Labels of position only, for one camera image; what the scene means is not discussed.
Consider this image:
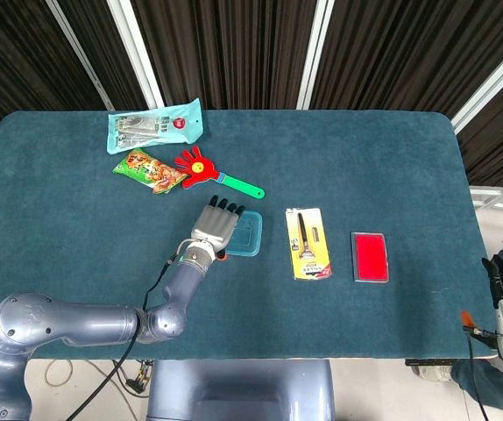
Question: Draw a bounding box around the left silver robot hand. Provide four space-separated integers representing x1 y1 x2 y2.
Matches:
189 195 246 261

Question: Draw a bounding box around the teal plastic lid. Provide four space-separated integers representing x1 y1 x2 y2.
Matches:
224 210 264 259

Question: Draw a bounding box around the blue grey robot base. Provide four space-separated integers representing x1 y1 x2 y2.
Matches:
145 359 336 421

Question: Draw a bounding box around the red hand clapper toy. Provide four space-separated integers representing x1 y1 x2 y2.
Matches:
174 146 266 201

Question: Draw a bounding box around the green snack bag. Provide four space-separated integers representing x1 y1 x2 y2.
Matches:
111 147 188 196

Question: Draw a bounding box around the black bar under table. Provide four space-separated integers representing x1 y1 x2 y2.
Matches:
404 358 458 367

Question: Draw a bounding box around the teal tablecloth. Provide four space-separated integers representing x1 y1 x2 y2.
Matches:
0 109 496 361

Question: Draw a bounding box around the white floor object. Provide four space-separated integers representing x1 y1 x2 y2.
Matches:
411 364 454 382

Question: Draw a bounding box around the yellow razor blister pack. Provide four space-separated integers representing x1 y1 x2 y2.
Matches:
285 208 336 281

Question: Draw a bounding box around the light blue cutlery package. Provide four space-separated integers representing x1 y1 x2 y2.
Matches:
106 96 205 155

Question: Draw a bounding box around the red card in clear case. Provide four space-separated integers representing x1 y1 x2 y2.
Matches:
350 232 390 284

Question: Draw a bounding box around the black power plug adapter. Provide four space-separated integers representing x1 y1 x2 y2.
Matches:
126 361 152 396

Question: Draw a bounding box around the dark pleated curtain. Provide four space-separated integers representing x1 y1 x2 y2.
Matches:
0 0 503 189

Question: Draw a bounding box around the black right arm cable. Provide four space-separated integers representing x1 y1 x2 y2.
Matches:
464 326 493 421

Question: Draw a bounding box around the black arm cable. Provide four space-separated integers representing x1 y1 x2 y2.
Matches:
62 258 178 421
464 326 493 421

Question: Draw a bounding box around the white metal rack frame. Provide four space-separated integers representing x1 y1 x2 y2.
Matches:
469 174 503 216

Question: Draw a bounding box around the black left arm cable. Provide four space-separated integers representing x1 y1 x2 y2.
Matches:
62 258 178 421

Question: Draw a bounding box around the white frame post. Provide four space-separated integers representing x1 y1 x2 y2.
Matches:
450 29 503 135
296 0 336 111
106 0 166 110

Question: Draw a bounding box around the thin grey frame post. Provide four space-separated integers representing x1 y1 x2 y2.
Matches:
44 0 116 111

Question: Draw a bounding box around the beige cable loop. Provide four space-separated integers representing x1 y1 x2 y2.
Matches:
44 359 74 387

